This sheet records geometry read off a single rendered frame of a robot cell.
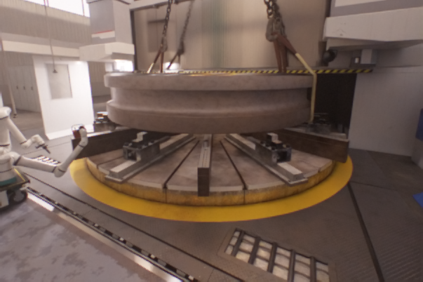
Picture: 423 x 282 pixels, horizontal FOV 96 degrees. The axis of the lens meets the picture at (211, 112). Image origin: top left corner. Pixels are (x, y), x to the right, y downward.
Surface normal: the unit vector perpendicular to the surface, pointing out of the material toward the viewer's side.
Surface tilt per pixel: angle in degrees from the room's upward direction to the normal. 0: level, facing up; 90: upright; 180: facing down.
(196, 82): 90
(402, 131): 90
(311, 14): 90
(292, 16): 90
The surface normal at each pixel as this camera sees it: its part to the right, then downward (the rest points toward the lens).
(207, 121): 0.00, 0.18
